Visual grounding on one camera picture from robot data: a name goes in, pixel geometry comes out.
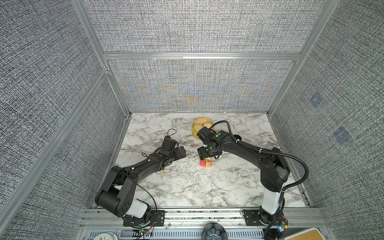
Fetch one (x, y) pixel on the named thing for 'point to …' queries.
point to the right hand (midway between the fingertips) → (205, 153)
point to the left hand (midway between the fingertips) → (180, 153)
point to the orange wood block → (202, 163)
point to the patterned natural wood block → (162, 171)
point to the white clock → (108, 235)
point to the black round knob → (214, 231)
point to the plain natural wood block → (208, 162)
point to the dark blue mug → (237, 136)
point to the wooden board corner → (311, 234)
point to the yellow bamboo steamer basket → (199, 123)
